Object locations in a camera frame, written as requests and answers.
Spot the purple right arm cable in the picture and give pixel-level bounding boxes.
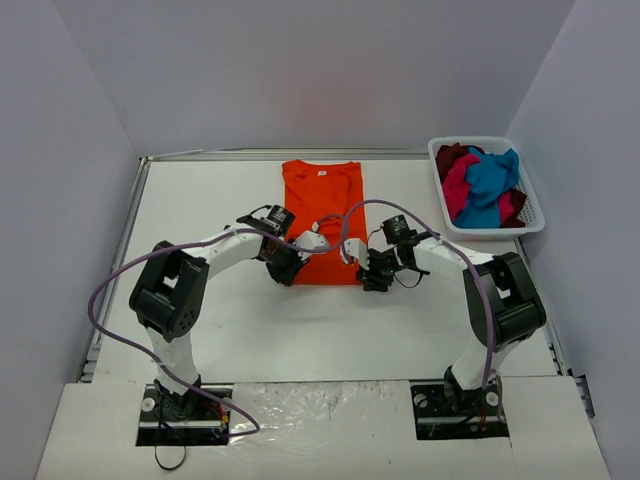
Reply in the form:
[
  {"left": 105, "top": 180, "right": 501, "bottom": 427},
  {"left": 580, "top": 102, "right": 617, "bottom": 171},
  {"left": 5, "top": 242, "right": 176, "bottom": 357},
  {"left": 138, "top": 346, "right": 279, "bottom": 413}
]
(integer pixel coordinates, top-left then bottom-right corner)
[{"left": 340, "top": 199, "right": 503, "bottom": 419}]

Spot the white plastic laundry basket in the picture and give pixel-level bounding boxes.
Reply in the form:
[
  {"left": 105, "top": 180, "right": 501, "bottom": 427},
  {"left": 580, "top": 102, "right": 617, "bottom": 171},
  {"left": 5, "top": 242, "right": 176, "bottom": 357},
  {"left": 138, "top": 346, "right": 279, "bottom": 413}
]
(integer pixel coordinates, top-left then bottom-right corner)
[{"left": 428, "top": 136, "right": 545, "bottom": 241}]

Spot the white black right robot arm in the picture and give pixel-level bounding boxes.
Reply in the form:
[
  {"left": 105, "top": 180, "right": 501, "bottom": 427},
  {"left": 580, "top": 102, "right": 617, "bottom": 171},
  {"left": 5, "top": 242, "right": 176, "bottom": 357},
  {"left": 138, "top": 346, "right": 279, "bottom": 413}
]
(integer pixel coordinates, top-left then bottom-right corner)
[{"left": 341, "top": 215, "right": 547, "bottom": 413}]

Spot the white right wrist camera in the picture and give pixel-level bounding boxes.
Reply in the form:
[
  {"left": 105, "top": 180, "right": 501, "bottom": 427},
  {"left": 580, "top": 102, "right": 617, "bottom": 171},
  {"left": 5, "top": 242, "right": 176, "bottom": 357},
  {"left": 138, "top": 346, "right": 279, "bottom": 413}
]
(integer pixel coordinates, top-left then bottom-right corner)
[{"left": 341, "top": 238, "right": 370, "bottom": 270}]

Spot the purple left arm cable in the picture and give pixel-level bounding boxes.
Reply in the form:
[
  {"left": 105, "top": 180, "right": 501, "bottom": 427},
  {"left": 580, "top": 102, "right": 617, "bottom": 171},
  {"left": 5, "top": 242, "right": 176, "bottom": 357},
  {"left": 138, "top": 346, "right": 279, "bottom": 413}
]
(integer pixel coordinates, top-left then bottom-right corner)
[{"left": 87, "top": 214, "right": 351, "bottom": 441}]

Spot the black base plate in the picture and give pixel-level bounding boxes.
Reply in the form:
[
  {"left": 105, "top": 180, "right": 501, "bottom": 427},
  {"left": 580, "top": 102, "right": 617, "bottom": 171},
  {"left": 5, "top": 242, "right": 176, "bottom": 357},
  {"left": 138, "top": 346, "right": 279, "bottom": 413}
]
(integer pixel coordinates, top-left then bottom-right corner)
[
  {"left": 136, "top": 384, "right": 231, "bottom": 447},
  {"left": 410, "top": 380, "right": 509, "bottom": 441}
]

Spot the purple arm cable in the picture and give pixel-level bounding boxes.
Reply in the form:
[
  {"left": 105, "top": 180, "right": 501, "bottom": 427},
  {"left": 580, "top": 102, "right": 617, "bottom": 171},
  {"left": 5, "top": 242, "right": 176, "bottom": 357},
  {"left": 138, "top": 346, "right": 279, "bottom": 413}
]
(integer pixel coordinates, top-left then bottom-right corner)
[
  {"left": 87, "top": 214, "right": 351, "bottom": 441},
  {"left": 340, "top": 199, "right": 503, "bottom": 419}
]

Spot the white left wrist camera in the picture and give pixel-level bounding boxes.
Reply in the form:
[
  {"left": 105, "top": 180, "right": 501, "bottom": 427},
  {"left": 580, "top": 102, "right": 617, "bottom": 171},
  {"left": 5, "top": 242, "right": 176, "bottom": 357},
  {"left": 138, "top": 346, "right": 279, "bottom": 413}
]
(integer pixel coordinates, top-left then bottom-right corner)
[{"left": 293, "top": 230, "right": 329, "bottom": 254}]

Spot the blue t shirt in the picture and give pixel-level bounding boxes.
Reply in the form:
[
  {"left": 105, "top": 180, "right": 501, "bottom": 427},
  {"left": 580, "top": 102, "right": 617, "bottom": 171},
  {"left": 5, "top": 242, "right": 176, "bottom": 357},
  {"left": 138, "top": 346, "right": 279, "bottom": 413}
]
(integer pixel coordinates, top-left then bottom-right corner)
[{"left": 459, "top": 147, "right": 520, "bottom": 229}]

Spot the orange t shirt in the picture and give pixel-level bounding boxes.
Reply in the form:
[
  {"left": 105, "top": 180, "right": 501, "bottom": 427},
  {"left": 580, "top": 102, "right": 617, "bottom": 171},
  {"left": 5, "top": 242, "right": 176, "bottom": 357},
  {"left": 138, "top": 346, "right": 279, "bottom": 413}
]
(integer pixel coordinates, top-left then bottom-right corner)
[{"left": 282, "top": 160, "right": 364, "bottom": 286}]

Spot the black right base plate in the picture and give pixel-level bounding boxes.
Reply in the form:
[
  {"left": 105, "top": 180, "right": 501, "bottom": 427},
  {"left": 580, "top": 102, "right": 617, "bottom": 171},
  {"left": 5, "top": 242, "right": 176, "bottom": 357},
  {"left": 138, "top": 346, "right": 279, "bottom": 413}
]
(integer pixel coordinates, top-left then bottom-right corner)
[{"left": 410, "top": 380, "right": 509, "bottom": 441}]

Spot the dark red t shirt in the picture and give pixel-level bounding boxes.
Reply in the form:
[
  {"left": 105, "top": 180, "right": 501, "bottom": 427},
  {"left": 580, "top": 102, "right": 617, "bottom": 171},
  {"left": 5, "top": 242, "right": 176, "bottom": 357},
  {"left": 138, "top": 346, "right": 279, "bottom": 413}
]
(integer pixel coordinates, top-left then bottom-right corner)
[{"left": 435, "top": 142, "right": 471, "bottom": 179}]

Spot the thin black cable loop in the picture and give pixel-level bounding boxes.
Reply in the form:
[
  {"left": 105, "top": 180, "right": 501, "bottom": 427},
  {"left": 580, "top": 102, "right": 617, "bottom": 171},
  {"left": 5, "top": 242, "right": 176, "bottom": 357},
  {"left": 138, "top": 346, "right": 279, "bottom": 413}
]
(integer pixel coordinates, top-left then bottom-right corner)
[{"left": 152, "top": 441, "right": 188, "bottom": 472}]

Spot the pink t shirt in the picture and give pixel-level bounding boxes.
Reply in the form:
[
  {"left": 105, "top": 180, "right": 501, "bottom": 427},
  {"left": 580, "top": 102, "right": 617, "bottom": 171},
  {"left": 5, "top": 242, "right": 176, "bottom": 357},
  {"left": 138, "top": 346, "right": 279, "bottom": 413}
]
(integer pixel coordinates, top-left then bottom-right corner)
[{"left": 442, "top": 153, "right": 526, "bottom": 229}]

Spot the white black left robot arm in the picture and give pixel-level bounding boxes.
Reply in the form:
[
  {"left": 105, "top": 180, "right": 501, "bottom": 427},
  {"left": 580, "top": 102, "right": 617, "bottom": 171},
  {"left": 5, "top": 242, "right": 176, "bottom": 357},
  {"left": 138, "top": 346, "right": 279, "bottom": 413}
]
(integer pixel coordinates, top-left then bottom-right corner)
[{"left": 129, "top": 205, "right": 328, "bottom": 418}]

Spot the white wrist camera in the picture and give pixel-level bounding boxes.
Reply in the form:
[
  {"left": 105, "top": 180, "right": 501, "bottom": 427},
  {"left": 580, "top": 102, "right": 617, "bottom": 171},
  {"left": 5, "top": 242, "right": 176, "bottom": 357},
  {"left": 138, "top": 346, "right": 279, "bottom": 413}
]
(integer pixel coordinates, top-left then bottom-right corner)
[
  {"left": 341, "top": 238, "right": 370, "bottom": 270},
  {"left": 293, "top": 230, "right": 329, "bottom": 254}
]

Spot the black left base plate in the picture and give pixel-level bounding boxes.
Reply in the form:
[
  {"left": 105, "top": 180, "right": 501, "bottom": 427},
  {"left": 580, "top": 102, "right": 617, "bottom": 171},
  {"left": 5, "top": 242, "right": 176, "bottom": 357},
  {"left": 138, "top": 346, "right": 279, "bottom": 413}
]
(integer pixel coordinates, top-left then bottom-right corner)
[{"left": 136, "top": 384, "right": 231, "bottom": 447}]

